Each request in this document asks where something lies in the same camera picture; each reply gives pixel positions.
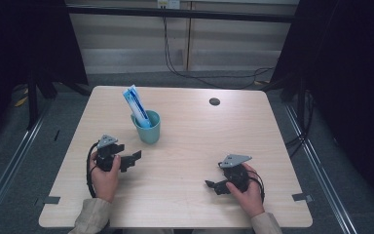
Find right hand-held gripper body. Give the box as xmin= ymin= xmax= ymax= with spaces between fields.
xmin=217 ymin=153 xmax=253 ymax=193

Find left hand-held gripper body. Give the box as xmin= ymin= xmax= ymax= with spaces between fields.
xmin=94 ymin=134 xmax=126 ymax=173

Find teal cup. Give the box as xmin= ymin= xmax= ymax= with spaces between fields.
xmin=130 ymin=109 xmax=162 ymax=145

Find blue and white toothpaste tube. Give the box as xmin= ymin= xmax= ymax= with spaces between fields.
xmin=122 ymin=84 xmax=153 ymax=129

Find person's right hand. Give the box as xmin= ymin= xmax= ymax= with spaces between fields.
xmin=225 ymin=162 xmax=266 ymax=219

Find person's left hand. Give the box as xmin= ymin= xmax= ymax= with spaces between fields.
xmin=89 ymin=150 xmax=123 ymax=205

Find grey tape strip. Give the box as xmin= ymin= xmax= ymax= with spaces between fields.
xmin=291 ymin=192 xmax=314 ymax=204

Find black metal stand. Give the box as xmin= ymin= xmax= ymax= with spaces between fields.
xmin=25 ymin=69 xmax=42 ymax=132

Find yellow floor tape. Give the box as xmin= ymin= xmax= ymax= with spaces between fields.
xmin=14 ymin=95 xmax=29 ymax=108

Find black curtain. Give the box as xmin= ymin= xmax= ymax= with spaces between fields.
xmin=0 ymin=0 xmax=90 ymax=154
xmin=262 ymin=0 xmax=374 ymax=213

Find black horizontal bar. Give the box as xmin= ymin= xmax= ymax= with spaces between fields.
xmin=65 ymin=5 xmax=299 ymax=24

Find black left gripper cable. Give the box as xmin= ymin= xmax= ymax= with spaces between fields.
xmin=85 ymin=141 xmax=101 ymax=199

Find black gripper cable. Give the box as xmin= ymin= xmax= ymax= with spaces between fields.
xmin=85 ymin=141 xmax=101 ymax=199
xmin=246 ymin=168 xmax=267 ymax=205

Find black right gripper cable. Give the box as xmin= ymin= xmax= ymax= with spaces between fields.
xmin=246 ymin=168 xmax=267 ymax=205

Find black floor cable bundle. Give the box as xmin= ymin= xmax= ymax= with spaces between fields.
xmin=283 ymin=90 xmax=317 ymax=159

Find metal floor rail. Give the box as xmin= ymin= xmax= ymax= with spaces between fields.
xmin=282 ymin=101 xmax=359 ymax=234
xmin=0 ymin=108 xmax=48 ymax=227

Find black wall cable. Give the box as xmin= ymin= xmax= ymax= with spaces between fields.
xmin=161 ymin=15 xmax=276 ymax=91

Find white wall socket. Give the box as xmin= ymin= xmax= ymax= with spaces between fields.
xmin=157 ymin=0 xmax=181 ymax=10

